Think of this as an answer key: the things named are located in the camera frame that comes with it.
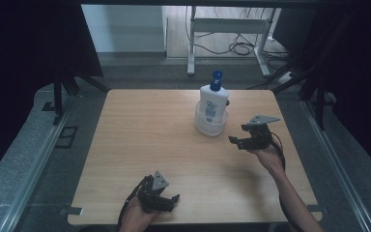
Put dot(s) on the black metal stand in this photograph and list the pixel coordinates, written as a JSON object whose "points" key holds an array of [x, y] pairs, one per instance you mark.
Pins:
{"points": [[64, 87], [319, 96]]}

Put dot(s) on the person's right hand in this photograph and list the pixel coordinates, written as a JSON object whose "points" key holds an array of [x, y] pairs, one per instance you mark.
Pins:
{"points": [[270, 159]]}

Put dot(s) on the black rectangular floor frame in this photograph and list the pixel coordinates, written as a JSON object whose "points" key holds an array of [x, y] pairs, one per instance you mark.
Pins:
{"points": [[66, 137]]}

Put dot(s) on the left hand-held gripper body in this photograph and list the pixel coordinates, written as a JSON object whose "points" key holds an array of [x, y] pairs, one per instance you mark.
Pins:
{"points": [[151, 193]]}

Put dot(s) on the aluminium floor rail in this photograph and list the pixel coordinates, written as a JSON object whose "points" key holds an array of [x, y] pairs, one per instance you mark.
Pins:
{"points": [[335, 164], [32, 167]]}

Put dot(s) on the white pump bottle blue nozzle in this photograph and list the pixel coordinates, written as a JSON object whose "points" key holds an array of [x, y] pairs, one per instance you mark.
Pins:
{"points": [[214, 103]]}

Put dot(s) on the white metal desk frame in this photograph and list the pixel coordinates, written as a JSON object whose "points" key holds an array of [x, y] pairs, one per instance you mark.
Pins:
{"points": [[227, 25]]}

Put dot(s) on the black curtain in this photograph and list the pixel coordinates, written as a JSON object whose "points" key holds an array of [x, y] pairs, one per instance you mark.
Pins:
{"points": [[29, 64], [360, 80]]}

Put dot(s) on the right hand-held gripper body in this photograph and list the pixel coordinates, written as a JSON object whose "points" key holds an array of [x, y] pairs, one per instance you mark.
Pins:
{"points": [[259, 135]]}

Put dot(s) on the person's left hand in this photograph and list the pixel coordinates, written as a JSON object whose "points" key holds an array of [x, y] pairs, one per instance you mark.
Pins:
{"points": [[136, 217]]}

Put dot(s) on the white power strip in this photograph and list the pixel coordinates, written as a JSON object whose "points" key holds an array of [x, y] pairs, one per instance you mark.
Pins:
{"points": [[285, 77]]}

